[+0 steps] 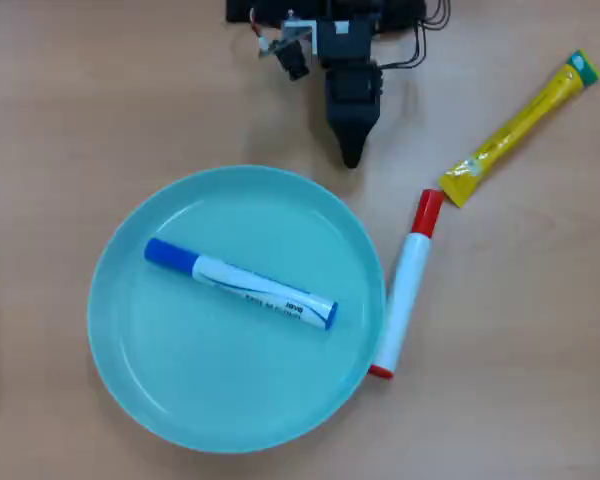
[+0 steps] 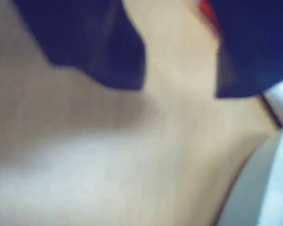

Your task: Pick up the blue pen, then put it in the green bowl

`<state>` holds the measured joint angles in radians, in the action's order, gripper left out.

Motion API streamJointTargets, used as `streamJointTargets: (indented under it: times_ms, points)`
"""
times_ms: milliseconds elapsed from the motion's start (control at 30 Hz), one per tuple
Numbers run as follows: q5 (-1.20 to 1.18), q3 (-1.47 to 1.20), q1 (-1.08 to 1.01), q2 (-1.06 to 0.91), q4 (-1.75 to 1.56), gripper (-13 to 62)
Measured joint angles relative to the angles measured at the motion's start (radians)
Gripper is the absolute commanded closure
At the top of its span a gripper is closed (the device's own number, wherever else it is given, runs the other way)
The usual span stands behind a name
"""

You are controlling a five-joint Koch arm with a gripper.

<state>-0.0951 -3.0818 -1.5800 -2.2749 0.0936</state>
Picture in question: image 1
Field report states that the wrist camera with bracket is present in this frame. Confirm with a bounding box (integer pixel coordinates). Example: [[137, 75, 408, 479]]
[[256, 7, 322, 83]]

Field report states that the blue capped white marker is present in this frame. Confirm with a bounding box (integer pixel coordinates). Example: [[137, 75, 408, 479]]
[[143, 237, 340, 332]]

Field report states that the red capped white marker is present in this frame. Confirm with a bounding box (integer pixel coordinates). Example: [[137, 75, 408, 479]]
[[368, 188, 445, 380]]

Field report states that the yellow sachet stick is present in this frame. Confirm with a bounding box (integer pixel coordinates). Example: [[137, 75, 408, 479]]
[[438, 48, 600, 209]]

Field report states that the red white camera wire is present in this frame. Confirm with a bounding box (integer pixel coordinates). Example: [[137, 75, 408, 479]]
[[248, 7, 270, 51]]

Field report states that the thin motor cable bundle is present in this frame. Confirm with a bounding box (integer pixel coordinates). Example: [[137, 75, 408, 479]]
[[379, 0, 454, 70]]

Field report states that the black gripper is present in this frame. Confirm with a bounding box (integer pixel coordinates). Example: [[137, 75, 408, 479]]
[[324, 62, 385, 170]]

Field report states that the green plastic bowl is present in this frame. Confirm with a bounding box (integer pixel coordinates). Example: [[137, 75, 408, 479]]
[[87, 164, 386, 455]]

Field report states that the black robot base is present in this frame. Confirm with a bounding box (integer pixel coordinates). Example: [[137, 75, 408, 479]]
[[226, 0, 427, 32]]

